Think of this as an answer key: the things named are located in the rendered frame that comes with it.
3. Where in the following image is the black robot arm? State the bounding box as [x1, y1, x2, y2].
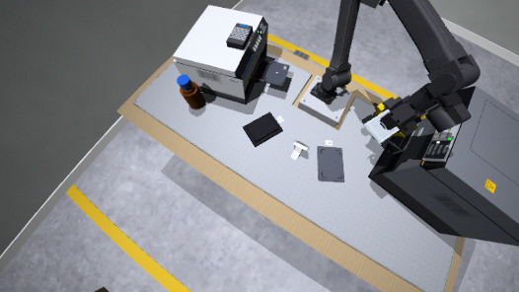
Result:
[310, 0, 481, 133]

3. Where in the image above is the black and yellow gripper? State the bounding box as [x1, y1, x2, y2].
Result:
[374, 97, 424, 137]

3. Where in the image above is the brown bottle with blue cap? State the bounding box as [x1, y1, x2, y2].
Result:
[177, 75, 205, 110]

